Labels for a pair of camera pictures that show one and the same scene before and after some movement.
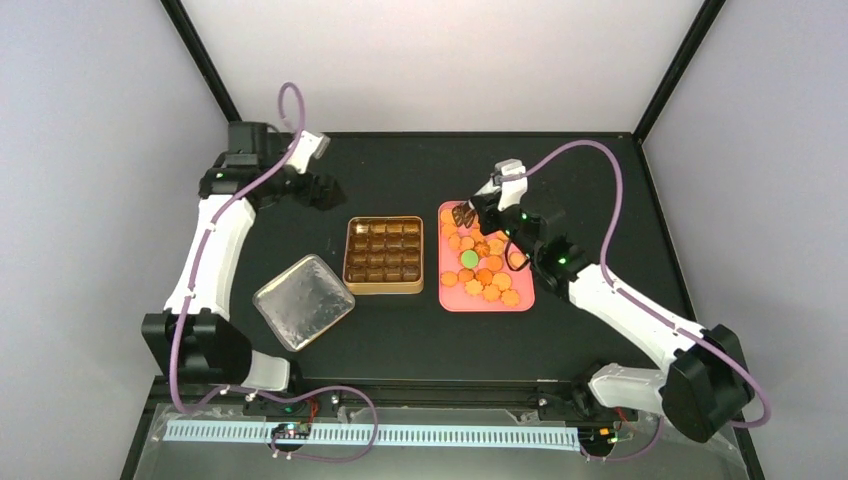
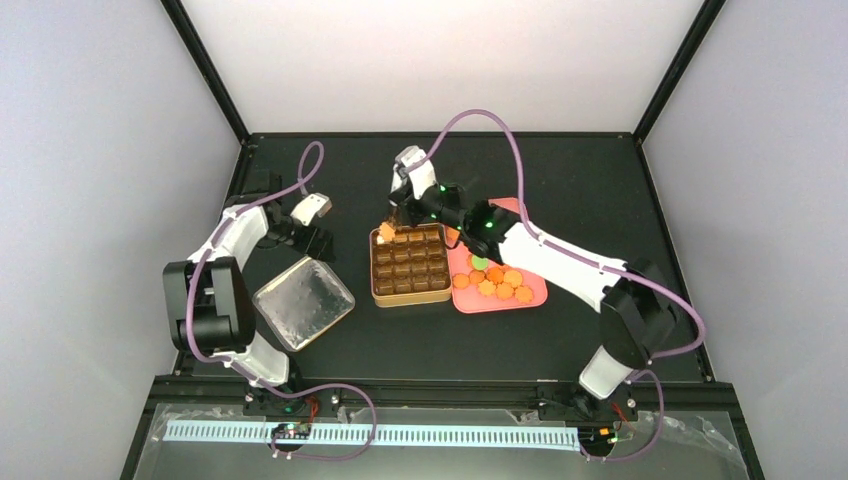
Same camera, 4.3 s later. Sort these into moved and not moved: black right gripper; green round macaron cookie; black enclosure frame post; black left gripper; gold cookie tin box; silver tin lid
Moved: black left gripper; black right gripper; green round macaron cookie; gold cookie tin box
Not moved: silver tin lid; black enclosure frame post
